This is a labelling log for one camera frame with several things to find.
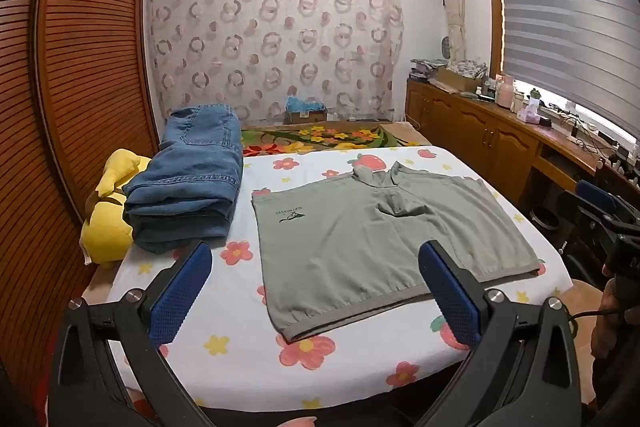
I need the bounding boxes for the long wooden cabinet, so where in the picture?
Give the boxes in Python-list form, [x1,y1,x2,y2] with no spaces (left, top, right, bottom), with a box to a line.
[404,77,640,208]

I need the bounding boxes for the grey striped window blind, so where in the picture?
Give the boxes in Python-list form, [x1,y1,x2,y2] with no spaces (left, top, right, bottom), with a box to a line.
[492,0,640,118]

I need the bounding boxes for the purple bottle with green cap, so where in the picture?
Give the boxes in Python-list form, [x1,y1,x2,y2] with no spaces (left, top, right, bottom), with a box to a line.
[520,88,543,124]

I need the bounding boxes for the green pants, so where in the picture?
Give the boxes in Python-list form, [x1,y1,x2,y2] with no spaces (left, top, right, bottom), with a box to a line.
[250,161,546,344]

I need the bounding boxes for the folded blue jeans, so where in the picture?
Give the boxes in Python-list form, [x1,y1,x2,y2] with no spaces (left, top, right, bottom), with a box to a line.
[122,103,244,254]

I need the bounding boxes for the pink bottle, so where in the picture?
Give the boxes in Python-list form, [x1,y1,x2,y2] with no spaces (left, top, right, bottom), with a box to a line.
[497,74,516,110]

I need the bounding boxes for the person's right forearm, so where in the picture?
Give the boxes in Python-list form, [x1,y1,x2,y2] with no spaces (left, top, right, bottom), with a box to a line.
[587,347,640,427]

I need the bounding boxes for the cardboard box with blue cloth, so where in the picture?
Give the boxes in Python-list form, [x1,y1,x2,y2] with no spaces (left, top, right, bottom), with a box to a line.
[285,96,328,124]

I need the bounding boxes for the louvered wooden wardrobe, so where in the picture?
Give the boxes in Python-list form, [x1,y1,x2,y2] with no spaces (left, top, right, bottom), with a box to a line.
[0,0,161,408]

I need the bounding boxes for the white floral bed sheet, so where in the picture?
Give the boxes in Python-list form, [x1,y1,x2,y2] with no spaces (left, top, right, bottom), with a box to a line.
[107,144,573,410]

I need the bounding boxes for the green floral blanket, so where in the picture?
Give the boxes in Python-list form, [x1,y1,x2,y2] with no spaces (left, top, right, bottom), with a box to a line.
[240,121,401,156]

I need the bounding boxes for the stack of magazines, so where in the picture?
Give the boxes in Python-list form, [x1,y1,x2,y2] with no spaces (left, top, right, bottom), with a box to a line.
[410,57,446,80]

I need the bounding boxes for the circle patterned curtain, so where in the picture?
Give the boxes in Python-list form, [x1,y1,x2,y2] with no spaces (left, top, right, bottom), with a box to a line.
[144,0,405,128]

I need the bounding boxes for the dark waste bin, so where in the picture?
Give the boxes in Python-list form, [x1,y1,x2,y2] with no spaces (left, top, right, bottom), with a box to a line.
[530,205,561,232]

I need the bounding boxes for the person's right hand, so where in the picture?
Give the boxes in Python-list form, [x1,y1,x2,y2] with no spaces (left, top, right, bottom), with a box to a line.
[590,279,630,360]

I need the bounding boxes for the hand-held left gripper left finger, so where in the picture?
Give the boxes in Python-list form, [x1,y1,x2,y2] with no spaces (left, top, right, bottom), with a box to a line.
[47,239,216,427]

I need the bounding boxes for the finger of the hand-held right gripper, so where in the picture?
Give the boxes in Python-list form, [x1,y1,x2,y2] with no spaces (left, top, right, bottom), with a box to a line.
[575,181,633,223]
[557,189,621,253]

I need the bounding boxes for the yellow plush toy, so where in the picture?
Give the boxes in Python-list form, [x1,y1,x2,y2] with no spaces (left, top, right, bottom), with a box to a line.
[81,148,151,264]

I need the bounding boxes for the open cardboard box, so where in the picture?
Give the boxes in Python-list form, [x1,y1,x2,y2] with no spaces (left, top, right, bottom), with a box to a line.
[430,66,483,92]

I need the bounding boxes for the patterned cloth bundle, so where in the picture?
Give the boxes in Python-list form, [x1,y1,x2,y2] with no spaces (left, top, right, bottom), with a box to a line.
[447,59,488,78]

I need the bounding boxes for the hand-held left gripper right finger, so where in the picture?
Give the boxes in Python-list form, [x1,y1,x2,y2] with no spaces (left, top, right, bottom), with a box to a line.
[417,239,583,427]

